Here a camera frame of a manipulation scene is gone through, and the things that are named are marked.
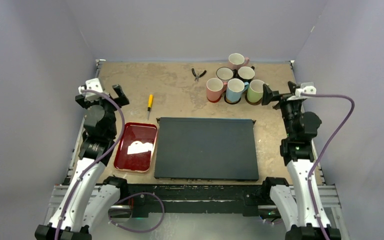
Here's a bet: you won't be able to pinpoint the red tray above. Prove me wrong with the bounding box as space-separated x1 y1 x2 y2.
113 122 158 173

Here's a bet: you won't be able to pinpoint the pink handled white mug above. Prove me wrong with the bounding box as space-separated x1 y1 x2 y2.
227 53 250 74

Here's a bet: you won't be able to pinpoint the dark brown wooden coaster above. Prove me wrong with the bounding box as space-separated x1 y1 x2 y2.
245 98 262 106

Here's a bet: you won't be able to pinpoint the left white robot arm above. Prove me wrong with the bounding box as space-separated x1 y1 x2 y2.
34 85 129 240

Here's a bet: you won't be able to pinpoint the grey white mug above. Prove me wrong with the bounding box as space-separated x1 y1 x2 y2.
215 66 237 83

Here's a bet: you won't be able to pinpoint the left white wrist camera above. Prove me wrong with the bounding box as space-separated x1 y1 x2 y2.
78 77 105 102

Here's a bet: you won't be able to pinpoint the green handled white mug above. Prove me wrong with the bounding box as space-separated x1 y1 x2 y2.
246 79 265 102

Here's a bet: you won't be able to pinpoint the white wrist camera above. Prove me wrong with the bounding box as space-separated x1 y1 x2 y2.
286 82 317 101
78 77 105 102

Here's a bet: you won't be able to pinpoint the salmon pink mug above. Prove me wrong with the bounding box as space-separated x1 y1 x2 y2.
206 78 228 103

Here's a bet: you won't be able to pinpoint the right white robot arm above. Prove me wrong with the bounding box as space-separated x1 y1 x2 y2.
260 81 342 240

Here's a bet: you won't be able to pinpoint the black pliers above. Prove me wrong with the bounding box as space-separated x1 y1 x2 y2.
191 68 207 82

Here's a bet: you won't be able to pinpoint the yellow handled screwdriver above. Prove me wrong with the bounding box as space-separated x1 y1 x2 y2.
147 94 154 120

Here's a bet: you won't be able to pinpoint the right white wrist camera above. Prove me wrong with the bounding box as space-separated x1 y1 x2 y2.
286 82 317 101

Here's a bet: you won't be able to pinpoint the black handled white mug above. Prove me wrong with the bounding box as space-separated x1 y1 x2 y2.
237 66 256 83

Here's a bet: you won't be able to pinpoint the dark rectangular board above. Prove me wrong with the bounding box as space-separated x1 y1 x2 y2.
154 117 259 182

